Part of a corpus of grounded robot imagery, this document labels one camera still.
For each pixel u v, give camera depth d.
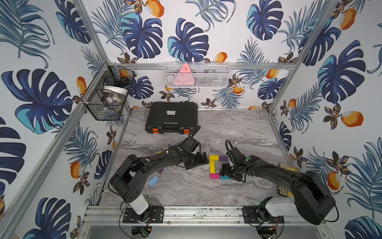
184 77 0.90
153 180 0.86
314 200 0.42
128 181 0.45
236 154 0.70
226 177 0.78
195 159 0.77
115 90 0.80
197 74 0.93
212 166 0.90
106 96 0.84
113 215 0.76
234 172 0.76
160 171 0.90
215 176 0.88
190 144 0.70
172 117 1.15
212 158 0.93
